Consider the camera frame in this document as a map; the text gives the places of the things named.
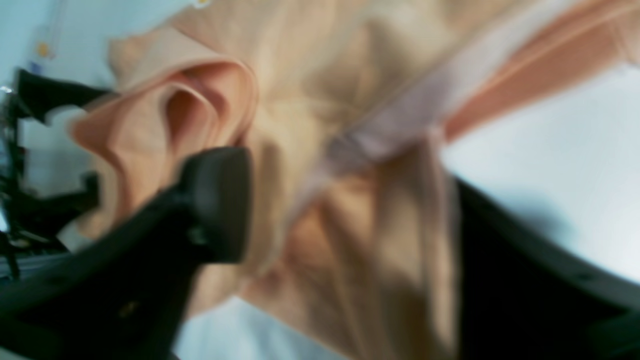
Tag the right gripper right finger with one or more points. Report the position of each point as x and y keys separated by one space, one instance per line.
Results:
x=524 y=298

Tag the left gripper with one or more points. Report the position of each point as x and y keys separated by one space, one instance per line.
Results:
x=34 y=96

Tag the peach pink T-shirt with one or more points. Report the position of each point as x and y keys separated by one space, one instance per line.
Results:
x=345 y=105

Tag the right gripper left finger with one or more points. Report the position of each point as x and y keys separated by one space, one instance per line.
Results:
x=123 y=298

